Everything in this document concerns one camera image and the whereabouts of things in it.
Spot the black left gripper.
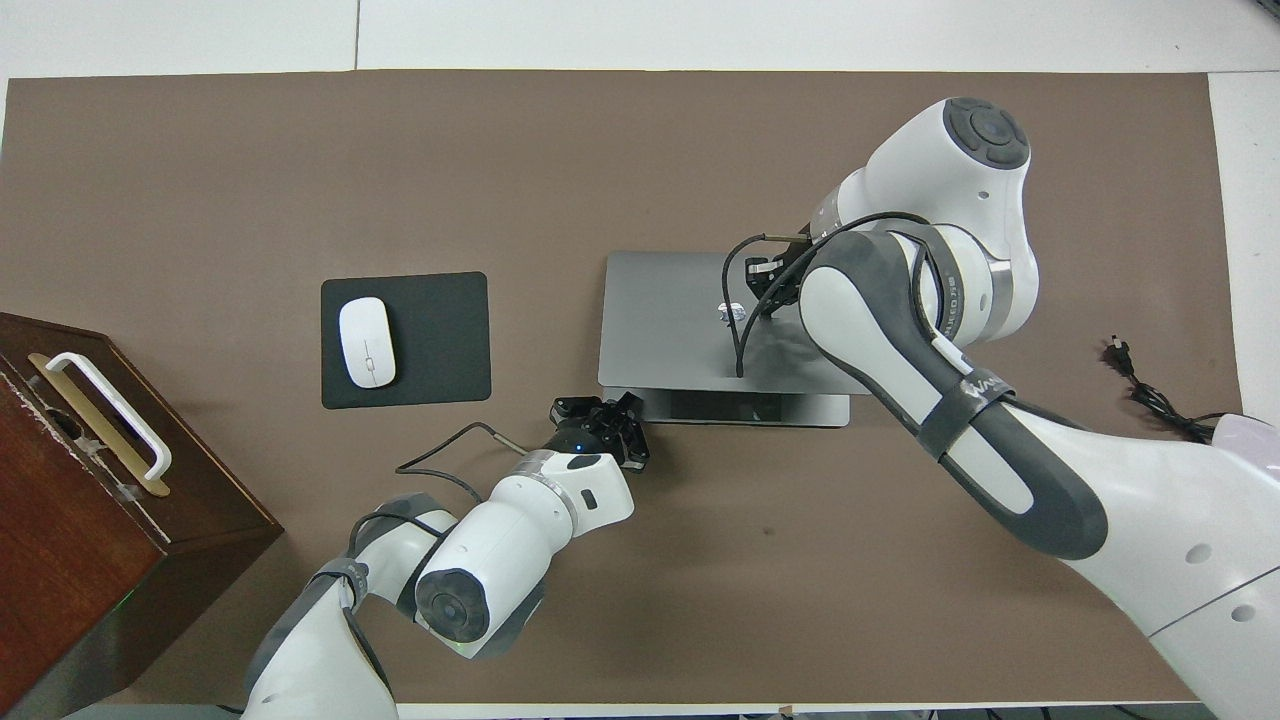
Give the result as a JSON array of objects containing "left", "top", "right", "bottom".
[{"left": 550, "top": 392, "right": 651, "bottom": 471}]

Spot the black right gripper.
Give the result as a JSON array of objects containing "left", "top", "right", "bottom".
[{"left": 748, "top": 240, "right": 813, "bottom": 313}]

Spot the grey laptop computer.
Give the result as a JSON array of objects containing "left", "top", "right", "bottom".
[{"left": 597, "top": 250, "right": 871, "bottom": 429}]

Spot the brown table mat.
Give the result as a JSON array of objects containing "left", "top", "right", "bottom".
[{"left": 0, "top": 69, "right": 1273, "bottom": 707}]

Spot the black mouse pad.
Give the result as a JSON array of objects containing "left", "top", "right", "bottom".
[{"left": 320, "top": 271, "right": 493, "bottom": 411}]

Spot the white computer mouse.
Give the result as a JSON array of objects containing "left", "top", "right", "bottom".
[{"left": 338, "top": 297, "right": 397, "bottom": 390}]

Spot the gold metal strip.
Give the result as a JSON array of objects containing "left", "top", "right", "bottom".
[{"left": 27, "top": 353, "right": 171, "bottom": 498}]

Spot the dark wooden box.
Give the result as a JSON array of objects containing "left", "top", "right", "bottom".
[{"left": 0, "top": 312, "right": 285, "bottom": 717}]

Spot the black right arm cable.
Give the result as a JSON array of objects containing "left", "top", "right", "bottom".
[{"left": 722, "top": 210, "right": 936, "bottom": 379}]

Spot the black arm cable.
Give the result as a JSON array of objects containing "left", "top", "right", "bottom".
[
  {"left": 722, "top": 210, "right": 936, "bottom": 379},
  {"left": 395, "top": 421, "right": 531, "bottom": 506}
]

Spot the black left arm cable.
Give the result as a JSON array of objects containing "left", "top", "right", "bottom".
[{"left": 395, "top": 421, "right": 531, "bottom": 506}]

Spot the black lamp power cord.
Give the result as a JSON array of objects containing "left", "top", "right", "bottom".
[{"left": 1103, "top": 338, "right": 1216, "bottom": 446}]

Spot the white box handle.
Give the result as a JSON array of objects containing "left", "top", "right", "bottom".
[{"left": 44, "top": 351, "right": 173, "bottom": 483}]

